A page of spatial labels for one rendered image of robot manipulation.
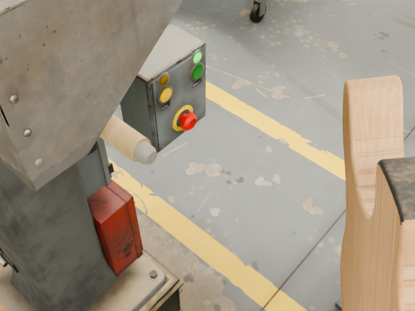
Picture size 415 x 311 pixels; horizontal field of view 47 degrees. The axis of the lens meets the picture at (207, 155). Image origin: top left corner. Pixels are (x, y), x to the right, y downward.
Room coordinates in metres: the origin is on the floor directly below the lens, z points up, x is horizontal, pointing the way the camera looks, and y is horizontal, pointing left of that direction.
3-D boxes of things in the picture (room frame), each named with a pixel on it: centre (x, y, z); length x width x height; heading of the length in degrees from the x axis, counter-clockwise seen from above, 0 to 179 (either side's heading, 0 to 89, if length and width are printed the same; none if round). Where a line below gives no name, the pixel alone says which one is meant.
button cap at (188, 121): (0.70, 0.05, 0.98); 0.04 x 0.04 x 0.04; 49
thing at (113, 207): (0.81, 0.33, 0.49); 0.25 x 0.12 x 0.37; 49
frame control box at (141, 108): (0.77, 0.16, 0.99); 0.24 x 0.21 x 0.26; 49
